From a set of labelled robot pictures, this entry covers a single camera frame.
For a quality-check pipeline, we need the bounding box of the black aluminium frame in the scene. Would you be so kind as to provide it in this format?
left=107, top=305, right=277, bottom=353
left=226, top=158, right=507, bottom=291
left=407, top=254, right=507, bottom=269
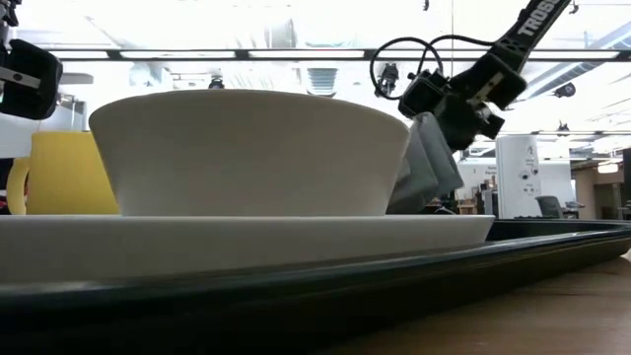
left=46, top=47, right=631, bottom=62

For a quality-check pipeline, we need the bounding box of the grey office chair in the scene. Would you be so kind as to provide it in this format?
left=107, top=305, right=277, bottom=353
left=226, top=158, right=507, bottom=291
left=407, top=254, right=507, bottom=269
left=535, top=195, right=566, bottom=220

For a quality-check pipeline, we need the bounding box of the yellow mug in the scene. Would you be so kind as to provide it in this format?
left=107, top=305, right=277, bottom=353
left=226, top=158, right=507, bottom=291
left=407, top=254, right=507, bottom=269
left=5, top=130, right=120, bottom=216

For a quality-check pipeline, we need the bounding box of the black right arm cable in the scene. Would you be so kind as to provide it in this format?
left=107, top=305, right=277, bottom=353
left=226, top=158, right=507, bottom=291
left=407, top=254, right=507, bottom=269
left=369, top=34, right=497, bottom=102

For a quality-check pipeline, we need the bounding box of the ceiling air vent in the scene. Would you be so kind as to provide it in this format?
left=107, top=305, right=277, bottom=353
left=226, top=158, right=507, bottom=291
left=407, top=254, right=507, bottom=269
left=305, top=67, right=340, bottom=99

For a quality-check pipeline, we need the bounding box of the white round plate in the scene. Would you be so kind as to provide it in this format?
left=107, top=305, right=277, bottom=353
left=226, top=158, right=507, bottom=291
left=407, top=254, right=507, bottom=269
left=0, top=214, right=496, bottom=287

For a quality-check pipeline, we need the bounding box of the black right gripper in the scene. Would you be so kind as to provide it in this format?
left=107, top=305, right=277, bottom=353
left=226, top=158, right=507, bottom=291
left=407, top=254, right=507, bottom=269
left=436, top=96, right=506, bottom=152

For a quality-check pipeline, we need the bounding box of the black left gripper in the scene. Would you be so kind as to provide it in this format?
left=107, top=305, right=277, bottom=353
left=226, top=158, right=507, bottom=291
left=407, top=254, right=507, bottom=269
left=0, top=38, right=64, bottom=121

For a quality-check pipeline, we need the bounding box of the black plastic serving tray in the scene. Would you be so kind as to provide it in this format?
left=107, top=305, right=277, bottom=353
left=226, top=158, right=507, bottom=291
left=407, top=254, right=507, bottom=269
left=0, top=219, right=631, bottom=355

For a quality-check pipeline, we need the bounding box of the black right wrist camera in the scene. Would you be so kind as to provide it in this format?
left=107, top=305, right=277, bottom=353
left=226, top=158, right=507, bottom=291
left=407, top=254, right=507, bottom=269
left=397, top=68, right=449, bottom=119

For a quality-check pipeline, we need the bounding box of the light grey bowl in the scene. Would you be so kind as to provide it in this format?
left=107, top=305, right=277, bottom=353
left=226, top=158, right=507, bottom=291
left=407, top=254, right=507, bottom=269
left=88, top=88, right=411, bottom=217

